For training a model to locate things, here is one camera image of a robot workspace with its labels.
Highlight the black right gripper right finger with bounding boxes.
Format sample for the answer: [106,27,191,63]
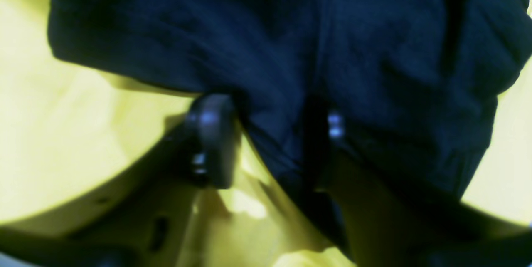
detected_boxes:
[317,109,532,267]

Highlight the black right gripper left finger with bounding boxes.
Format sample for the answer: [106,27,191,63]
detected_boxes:
[0,94,240,267]

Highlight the black T-shirt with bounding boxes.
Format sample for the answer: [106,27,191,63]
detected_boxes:
[48,0,531,251]

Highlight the yellow tablecloth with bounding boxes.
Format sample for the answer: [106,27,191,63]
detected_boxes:
[1,0,531,267]

